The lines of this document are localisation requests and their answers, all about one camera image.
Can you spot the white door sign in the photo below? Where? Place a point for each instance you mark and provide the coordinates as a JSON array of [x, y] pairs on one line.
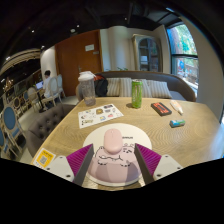
[[89, 47]]

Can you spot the small green blue pack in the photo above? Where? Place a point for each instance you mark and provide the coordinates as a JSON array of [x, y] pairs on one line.
[[177, 123]]

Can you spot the brown wooden door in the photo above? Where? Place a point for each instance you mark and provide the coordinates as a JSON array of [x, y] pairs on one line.
[[75, 63]]

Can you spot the grey tufted sofa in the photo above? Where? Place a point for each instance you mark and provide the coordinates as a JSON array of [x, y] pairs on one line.
[[46, 125]]

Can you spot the white sticker sheet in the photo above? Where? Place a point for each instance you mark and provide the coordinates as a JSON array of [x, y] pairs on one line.
[[100, 116]]

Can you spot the pink computer mouse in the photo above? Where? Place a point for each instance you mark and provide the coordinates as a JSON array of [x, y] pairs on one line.
[[113, 141]]

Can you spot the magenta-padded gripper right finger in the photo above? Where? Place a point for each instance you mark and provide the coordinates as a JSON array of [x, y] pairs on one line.
[[165, 165]]

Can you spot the white wrapped packet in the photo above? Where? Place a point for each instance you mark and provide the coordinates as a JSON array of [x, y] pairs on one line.
[[176, 106]]

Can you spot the yellow square sticker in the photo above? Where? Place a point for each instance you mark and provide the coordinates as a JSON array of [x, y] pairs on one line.
[[44, 158]]

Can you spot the arched glass door cabinet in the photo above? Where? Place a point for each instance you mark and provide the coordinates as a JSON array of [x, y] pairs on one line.
[[148, 55]]

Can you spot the green drink can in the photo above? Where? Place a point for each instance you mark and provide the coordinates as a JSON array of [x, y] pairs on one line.
[[137, 95]]

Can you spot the white mouse pad, pink rest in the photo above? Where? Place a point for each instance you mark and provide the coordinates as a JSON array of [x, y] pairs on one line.
[[113, 170]]

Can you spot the person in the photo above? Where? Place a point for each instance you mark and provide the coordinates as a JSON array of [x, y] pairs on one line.
[[47, 85]]

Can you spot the black backpack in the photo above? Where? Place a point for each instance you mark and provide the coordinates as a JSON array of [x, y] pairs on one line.
[[101, 86]]

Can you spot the group of ceiling lights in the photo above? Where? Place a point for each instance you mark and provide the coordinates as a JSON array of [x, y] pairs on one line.
[[72, 30]]

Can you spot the black and red box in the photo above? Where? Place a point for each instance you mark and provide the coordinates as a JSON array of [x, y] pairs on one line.
[[161, 109]]

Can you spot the tall black framed window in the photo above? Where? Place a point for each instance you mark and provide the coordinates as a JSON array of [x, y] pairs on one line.
[[183, 56]]

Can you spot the striped cushion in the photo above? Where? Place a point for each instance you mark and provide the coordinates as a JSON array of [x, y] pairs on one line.
[[113, 87], [159, 89], [126, 87]]

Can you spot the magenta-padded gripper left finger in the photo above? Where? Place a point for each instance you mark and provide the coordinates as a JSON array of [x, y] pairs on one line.
[[60, 166]]

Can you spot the group of round-back chairs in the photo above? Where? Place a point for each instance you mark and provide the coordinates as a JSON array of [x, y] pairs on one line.
[[10, 123]]

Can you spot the brown curved sofa bench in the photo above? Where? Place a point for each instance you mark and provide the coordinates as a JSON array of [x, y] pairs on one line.
[[180, 85]]

